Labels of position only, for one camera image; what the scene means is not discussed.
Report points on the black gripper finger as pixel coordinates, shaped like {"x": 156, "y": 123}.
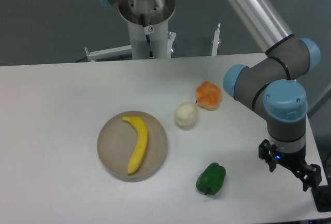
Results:
{"x": 267, "y": 152}
{"x": 310, "y": 176}

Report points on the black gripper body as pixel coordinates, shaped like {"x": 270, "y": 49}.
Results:
{"x": 292, "y": 161}

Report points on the yellow banana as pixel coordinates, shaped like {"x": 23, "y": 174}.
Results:
{"x": 141, "y": 146}

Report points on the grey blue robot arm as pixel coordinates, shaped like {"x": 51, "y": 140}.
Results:
{"x": 269, "y": 89}

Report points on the beige round plate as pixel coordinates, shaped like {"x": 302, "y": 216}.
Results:
{"x": 117, "y": 140}

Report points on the green bell pepper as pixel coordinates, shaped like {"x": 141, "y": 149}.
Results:
{"x": 211, "y": 179}

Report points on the white pear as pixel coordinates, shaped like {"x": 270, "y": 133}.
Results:
{"x": 186, "y": 115}

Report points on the white right support bracket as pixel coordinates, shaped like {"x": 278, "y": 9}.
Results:
{"x": 216, "y": 40}

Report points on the white support bracket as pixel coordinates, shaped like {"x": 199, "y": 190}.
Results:
{"x": 216, "y": 40}
{"x": 107, "y": 53}

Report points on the white left support bracket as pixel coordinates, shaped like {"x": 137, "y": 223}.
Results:
{"x": 107, "y": 53}

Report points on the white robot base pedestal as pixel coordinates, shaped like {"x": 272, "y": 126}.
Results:
{"x": 148, "y": 26}

